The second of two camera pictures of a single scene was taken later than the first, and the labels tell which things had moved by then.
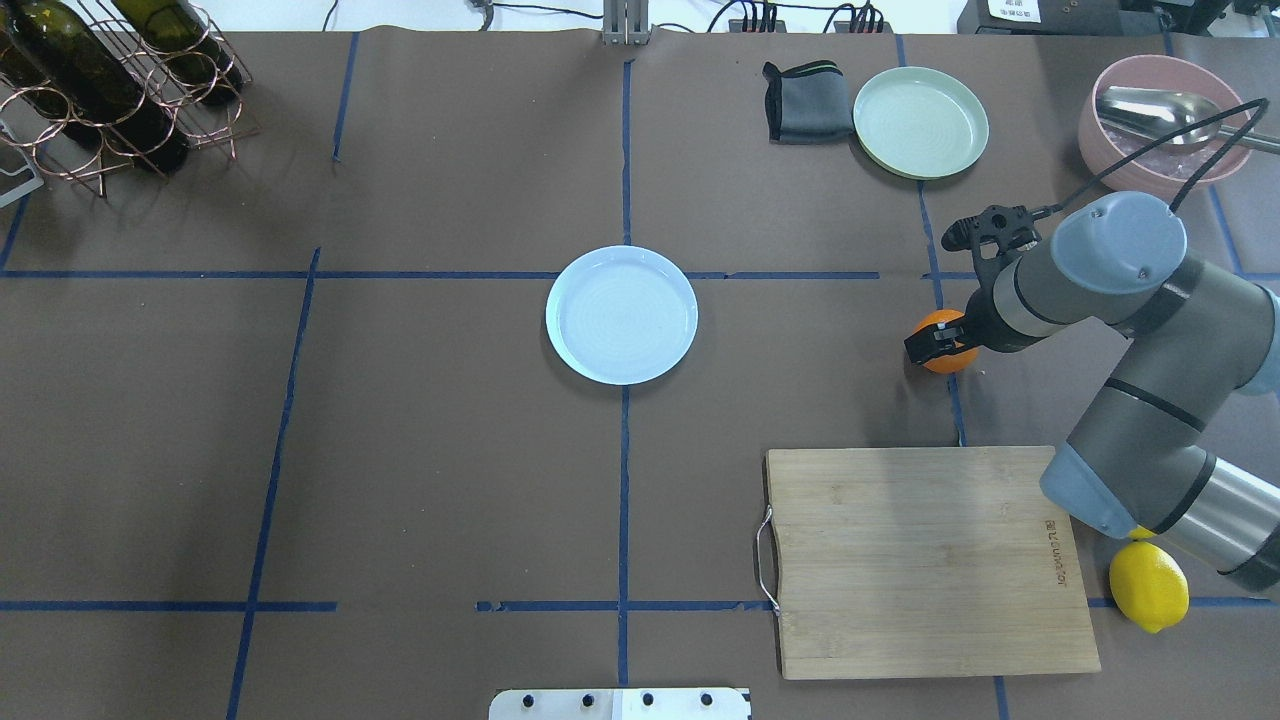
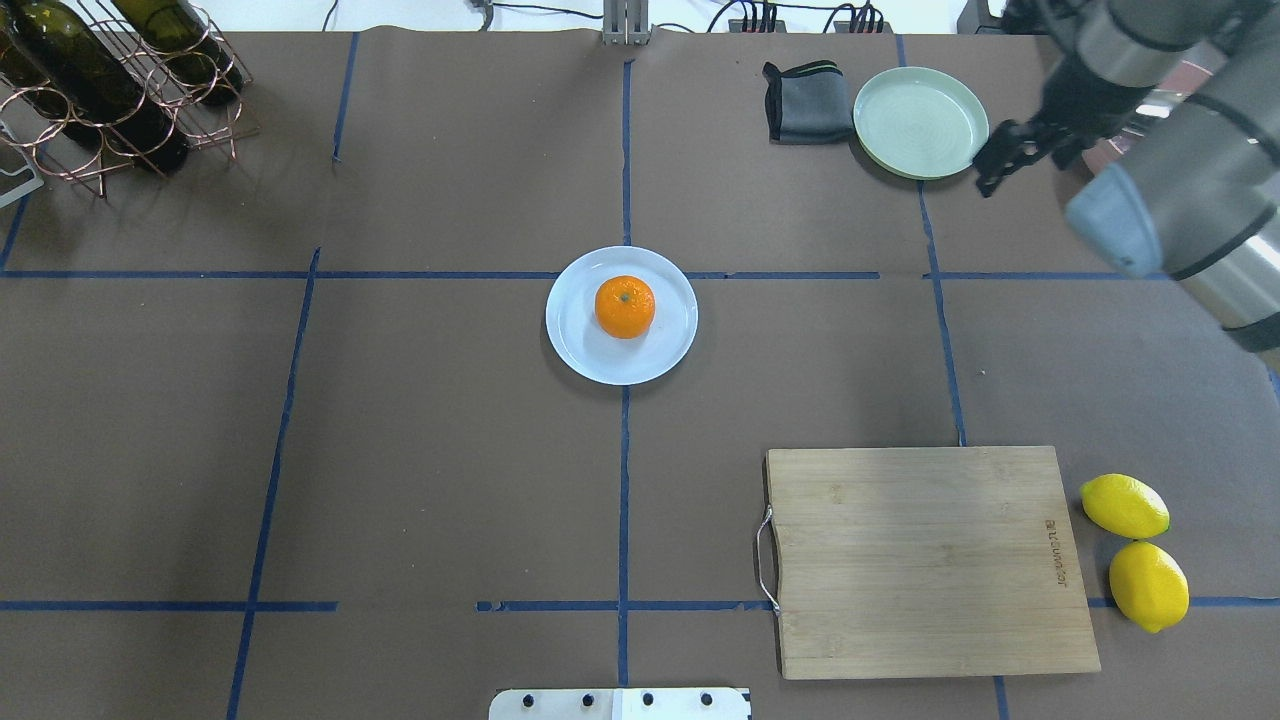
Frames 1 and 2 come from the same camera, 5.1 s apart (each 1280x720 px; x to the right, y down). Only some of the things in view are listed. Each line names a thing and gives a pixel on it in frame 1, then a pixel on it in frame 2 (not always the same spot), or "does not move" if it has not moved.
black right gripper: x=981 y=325 -> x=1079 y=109
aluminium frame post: x=626 y=22 does not move
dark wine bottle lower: x=56 y=54 does not move
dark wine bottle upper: x=187 y=45 does not move
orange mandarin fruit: x=953 y=363 -> x=624 y=306
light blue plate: x=622 y=315 does not move
